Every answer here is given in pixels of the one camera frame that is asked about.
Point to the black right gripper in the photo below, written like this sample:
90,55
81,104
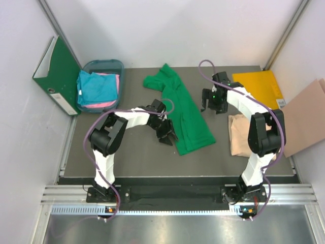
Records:
207,94

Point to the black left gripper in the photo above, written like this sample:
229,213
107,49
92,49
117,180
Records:
168,130

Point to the green t shirt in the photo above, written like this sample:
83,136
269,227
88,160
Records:
191,129

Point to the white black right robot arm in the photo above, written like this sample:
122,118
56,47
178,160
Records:
266,133

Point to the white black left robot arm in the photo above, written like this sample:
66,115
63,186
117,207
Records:
106,134

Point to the beige folded t shirt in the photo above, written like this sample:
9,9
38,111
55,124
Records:
238,134

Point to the yellow folder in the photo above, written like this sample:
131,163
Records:
263,86

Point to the pink t shirt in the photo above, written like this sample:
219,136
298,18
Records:
101,104

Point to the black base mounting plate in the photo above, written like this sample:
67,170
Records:
166,194

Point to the teal plastic bin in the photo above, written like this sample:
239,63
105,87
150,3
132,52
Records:
100,85

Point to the blue t shirt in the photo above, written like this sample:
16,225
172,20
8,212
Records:
97,87

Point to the brown cardboard sheet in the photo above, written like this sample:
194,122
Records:
304,118

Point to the green lever arch binder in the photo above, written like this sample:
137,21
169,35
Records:
56,74

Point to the grey slotted cable duct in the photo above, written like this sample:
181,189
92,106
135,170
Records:
104,210

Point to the aluminium frame rail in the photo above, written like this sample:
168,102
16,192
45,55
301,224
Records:
274,194

